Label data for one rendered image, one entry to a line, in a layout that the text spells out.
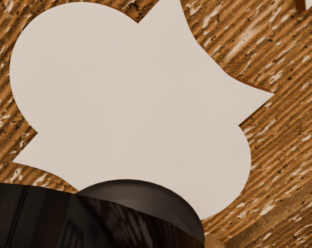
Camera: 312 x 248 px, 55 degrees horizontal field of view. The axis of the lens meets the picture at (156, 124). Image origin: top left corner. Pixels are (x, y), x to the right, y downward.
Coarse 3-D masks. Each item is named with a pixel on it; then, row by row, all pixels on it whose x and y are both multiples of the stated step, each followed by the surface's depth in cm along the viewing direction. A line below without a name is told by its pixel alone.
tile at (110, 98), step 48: (48, 48) 14; (96, 48) 14; (144, 48) 14; (192, 48) 14; (48, 96) 15; (96, 96) 15; (144, 96) 15; (192, 96) 15; (240, 96) 15; (48, 144) 16; (96, 144) 16; (144, 144) 16; (192, 144) 16; (240, 144) 16; (192, 192) 18; (240, 192) 18
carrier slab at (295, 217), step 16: (304, 192) 20; (288, 208) 20; (304, 208) 20; (256, 224) 21; (272, 224) 20; (288, 224) 20; (304, 224) 20; (240, 240) 21; (256, 240) 20; (272, 240) 20; (288, 240) 20; (304, 240) 21
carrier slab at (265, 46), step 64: (0, 0) 14; (64, 0) 14; (128, 0) 15; (192, 0) 15; (256, 0) 15; (0, 64) 16; (256, 64) 16; (0, 128) 17; (256, 128) 17; (256, 192) 19
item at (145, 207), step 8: (112, 200) 7; (120, 200) 7; (128, 200) 7; (136, 200) 7; (136, 208) 7; (144, 208) 7; (152, 208) 7; (160, 208) 7; (160, 216) 7; (168, 216) 7; (176, 224) 8; (184, 224) 8
